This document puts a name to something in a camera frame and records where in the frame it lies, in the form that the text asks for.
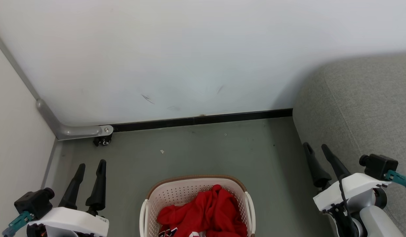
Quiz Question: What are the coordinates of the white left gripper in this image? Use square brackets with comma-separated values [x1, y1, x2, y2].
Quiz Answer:
[27, 160, 110, 237]

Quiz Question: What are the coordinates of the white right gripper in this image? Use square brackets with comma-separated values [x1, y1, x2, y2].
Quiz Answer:
[303, 142, 393, 213]

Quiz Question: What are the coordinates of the red jersey with white stripes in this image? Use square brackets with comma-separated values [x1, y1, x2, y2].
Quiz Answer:
[159, 227, 207, 237]

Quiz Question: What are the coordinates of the plain red garment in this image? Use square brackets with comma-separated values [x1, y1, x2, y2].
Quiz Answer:
[157, 184, 248, 237]

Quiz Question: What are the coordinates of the grey fabric sofa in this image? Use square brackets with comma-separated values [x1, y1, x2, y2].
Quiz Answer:
[292, 54, 406, 237]

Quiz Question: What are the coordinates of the black caster wheel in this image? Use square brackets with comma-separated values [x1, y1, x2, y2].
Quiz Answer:
[93, 135, 112, 147]

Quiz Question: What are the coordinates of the grey metal partition foot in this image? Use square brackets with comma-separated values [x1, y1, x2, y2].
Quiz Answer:
[36, 99, 114, 141]

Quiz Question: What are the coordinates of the white perforated laundry basket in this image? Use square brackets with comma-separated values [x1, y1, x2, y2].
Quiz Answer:
[140, 175, 256, 237]

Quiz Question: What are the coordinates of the black baseboard strip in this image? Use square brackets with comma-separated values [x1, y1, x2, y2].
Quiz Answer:
[112, 109, 293, 133]

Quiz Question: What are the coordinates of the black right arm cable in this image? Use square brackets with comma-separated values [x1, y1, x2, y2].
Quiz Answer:
[337, 175, 359, 237]

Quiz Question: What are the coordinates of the teal left camera connector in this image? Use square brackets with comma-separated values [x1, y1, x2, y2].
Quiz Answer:
[2, 211, 34, 237]

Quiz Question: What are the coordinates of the teal camera connector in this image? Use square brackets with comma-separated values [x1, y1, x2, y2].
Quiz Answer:
[2, 211, 34, 237]
[384, 170, 406, 191]

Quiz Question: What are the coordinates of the teal right camera connector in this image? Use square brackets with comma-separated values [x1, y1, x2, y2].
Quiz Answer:
[384, 170, 406, 191]

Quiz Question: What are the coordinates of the grey wall corner strip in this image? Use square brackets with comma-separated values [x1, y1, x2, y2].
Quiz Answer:
[0, 26, 39, 101]

